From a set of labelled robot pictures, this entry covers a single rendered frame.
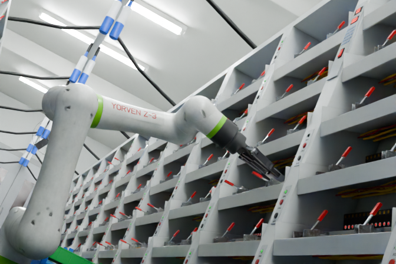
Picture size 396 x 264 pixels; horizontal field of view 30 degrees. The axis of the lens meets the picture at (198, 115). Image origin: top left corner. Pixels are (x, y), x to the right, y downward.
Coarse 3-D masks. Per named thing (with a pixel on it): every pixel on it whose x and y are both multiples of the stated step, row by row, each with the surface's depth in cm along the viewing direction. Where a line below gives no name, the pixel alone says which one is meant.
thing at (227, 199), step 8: (288, 168) 223; (280, 184) 225; (224, 192) 280; (232, 192) 281; (248, 192) 250; (256, 192) 243; (264, 192) 236; (272, 192) 230; (224, 200) 272; (232, 200) 264; (240, 200) 256; (248, 200) 249; (256, 200) 242; (264, 200) 235; (272, 200) 259; (224, 208) 271; (256, 208) 269; (264, 208) 272; (272, 208) 259
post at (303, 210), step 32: (384, 0) 234; (384, 32) 232; (320, 96) 231; (352, 96) 224; (384, 96) 227; (320, 128) 219; (320, 160) 217; (352, 160) 220; (320, 192) 215; (320, 224) 213; (256, 256) 214; (288, 256) 208
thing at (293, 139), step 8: (288, 136) 240; (296, 136) 234; (248, 144) 286; (256, 144) 287; (264, 144) 260; (272, 144) 252; (280, 144) 245; (288, 144) 239; (296, 144) 233; (264, 152) 259; (272, 152) 251; (280, 152) 266; (288, 152) 264; (296, 152) 263; (240, 160) 280; (272, 160) 284; (280, 160) 272; (288, 160) 268; (280, 168) 282
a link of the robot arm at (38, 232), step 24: (72, 96) 215; (96, 96) 220; (72, 120) 215; (48, 144) 216; (72, 144) 215; (48, 168) 213; (72, 168) 216; (48, 192) 212; (24, 216) 212; (48, 216) 211; (24, 240) 209; (48, 240) 210
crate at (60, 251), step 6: (60, 246) 287; (54, 252) 286; (60, 252) 287; (66, 252) 288; (48, 258) 294; (54, 258) 286; (60, 258) 287; (66, 258) 288; (72, 258) 289; (78, 258) 290; (84, 258) 291
